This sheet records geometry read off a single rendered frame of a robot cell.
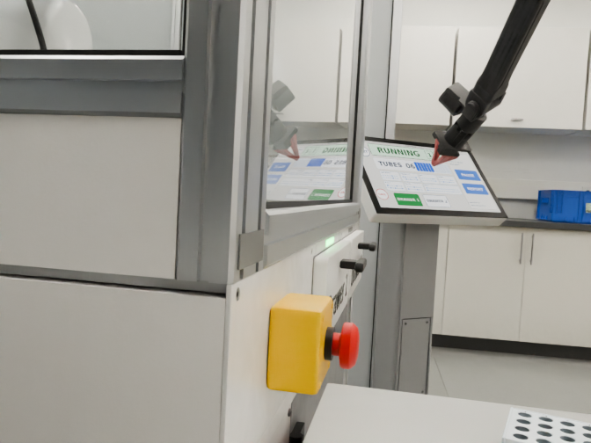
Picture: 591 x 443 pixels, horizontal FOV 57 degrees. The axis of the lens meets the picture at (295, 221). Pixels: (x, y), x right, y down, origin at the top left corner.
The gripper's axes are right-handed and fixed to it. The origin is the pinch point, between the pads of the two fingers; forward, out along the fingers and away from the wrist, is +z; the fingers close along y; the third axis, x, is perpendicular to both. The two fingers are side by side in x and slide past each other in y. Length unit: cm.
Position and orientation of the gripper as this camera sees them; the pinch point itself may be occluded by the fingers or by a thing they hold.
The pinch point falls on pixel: (434, 163)
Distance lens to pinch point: 158.7
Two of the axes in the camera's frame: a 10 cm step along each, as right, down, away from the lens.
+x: 2.5, 8.2, -5.2
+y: -8.9, -0.1, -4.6
